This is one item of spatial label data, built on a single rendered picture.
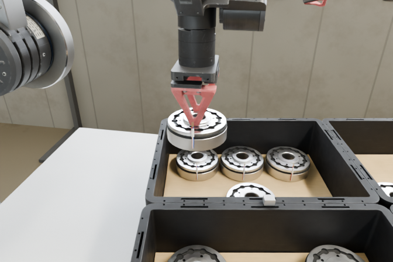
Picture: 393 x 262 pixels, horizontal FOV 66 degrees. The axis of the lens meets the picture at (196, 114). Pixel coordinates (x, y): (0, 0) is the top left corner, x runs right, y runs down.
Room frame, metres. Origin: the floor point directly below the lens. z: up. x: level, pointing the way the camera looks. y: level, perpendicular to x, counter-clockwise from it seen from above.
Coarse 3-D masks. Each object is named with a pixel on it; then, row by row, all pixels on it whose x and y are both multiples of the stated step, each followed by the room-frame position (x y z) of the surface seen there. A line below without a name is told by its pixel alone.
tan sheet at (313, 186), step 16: (176, 176) 0.57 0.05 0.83; (224, 176) 0.57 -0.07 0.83; (272, 176) 0.57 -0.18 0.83; (320, 176) 0.57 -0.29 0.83; (176, 192) 0.52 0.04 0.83; (192, 192) 0.52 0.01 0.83; (208, 192) 0.52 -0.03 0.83; (224, 192) 0.52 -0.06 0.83; (288, 192) 0.52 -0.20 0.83; (304, 192) 0.52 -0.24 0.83; (320, 192) 0.52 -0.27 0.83
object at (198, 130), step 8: (176, 112) 0.49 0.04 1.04; (208, 112) 0.49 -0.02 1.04; (216, 112) 0.49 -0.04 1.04; (168, 120) 0.46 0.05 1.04; (176, 120) 0.46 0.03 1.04; (216, 120) 0.46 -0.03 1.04; (224, 120) 0.46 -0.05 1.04; (176, 128) 0.43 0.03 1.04; (184, 128) 0.43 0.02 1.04; (200, 128) 0.43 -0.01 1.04; (208, 128) 0.43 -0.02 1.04; (216, 128) 0.43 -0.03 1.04; (200, 136) 0.41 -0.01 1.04
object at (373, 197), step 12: (228, 120) 0.66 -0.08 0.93; (240, 120) 0.66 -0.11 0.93; (252, 120) 0.66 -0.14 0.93; (264, 120) 0.66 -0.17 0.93; (276, 120) 0.66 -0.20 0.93; (288, 120) 0.66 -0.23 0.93; (300, 120) 0.66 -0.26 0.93; (312, 120) 0.66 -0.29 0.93; (324, 132) 0.61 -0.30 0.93; (156, 144) 0.55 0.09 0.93; (336, 144) 0.55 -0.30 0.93; (156, 156) 0.51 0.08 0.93; (348, 156) 0.51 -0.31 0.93; (156, 168) 0.47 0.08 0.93; (156, 180) 0.44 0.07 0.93; (360, 180) 0.44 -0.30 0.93; (372, 192) 0.40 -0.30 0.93
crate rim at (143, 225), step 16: (144, 208) 0.37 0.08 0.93; (160, 208) 0.37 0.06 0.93; (176, 208) 0.37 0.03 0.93; (192, 208) 0.37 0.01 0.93; (208, 208) 0.37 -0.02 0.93; (224, 208) 0.37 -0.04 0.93; (240, 208) 0.37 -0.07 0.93; (256, 208) 0.37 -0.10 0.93; (272, 208) 0.37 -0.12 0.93; (288, 208) 0.37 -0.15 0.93; (304, 208) 0.37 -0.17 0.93; (320, 208) 0.37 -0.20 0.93; (336, 208) 0.37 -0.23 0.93; (352, 208) 0.37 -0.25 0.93; (368, 208) 0.37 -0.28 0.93; (384, 208) 0.37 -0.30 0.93; (144, 224) 0.33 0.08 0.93; (144, 240) 0.30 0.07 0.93
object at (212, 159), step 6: (186, 150) 0.64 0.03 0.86; (210, 150) 0.63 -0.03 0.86; (180, 156) 0.61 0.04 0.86; (186, 156) 0.61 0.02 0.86; (210, 156) 0.61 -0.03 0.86; (216, 156) 0.61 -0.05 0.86; (180, 162) 0.58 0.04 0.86; (186, 162) 0.58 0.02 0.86; (204, 162) 0.58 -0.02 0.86; (210, 162) 0.59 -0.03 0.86; (216, 162) 0.58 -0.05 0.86; (186, 168) 0.56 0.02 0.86; (192, 168) 0.56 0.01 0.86; (198, 168) 0.56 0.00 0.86; (204, 168) 0.56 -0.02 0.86; (210, 168) 0.56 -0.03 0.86
